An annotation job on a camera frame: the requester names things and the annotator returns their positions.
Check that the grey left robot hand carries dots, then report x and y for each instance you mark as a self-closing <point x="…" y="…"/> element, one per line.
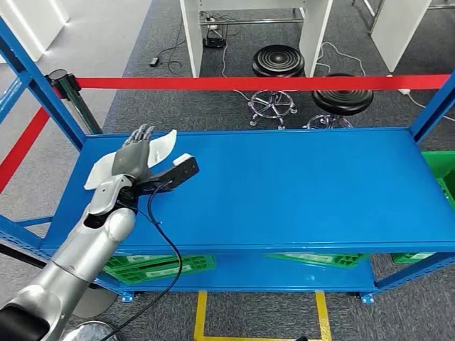
<point x="131" y="157"/>

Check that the white curved panel part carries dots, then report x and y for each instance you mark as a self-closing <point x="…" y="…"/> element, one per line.
<point x="163" y="146"/>

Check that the blue metal shelf rack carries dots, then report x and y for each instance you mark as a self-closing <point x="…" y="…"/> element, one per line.
<point x="284" y="188"/>

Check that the black chrome barrier stanchion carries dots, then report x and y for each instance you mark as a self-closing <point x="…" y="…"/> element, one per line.
<point x="75" y="101"/>

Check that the black power adapter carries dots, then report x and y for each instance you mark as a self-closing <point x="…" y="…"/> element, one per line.
<point x="153" y="61"/>

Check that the red barrier belt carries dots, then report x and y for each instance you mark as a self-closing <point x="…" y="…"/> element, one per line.
<point x="21" y="150"/>
<point x="249" y="83"/>

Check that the black box under desk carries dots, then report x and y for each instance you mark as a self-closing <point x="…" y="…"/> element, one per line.
<point x="214" y="42"/>

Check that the shiny grey round disc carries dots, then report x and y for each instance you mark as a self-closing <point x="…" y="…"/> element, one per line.
<point x="85" y="332"/>

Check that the black round stool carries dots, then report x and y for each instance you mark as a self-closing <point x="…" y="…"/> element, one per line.
<point x="277" y="60"/>
<point x="343" y="96"/>

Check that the white desk panel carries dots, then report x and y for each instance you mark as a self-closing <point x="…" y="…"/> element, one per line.
<point x="397" y="28"/>

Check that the tall open green crate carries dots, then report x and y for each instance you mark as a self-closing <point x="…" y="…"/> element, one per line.
<point x="437" y="169"/>

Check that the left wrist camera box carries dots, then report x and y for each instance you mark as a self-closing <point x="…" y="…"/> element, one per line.
<point x="181" y="171"/>

